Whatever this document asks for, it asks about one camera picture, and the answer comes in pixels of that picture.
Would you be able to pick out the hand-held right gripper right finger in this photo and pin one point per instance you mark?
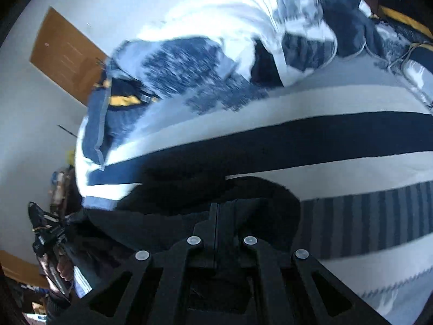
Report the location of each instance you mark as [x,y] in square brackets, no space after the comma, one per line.
[225,240]

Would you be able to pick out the white and blue patterned quilt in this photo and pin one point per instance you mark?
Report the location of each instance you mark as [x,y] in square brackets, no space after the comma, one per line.
[209,17]

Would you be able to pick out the bed with striped sheet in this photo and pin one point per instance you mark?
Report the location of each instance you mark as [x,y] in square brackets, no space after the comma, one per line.
[338,98]

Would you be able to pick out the cluttered wooden desk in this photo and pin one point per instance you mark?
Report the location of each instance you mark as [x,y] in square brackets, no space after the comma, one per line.
[62,189]

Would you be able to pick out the black puffer jacket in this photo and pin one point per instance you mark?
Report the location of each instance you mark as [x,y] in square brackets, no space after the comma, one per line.
[257,203]

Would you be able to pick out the brown wooden door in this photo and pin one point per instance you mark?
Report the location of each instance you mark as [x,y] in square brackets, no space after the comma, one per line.
[64,47]

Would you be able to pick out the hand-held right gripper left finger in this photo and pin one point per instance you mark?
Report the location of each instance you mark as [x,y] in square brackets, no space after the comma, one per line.
[208,233]

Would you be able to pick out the blue striped pillow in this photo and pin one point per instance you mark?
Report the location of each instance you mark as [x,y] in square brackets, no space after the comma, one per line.
[101,122]

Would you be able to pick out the person's left hand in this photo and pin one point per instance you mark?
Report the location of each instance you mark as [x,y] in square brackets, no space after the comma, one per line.
[65,269]

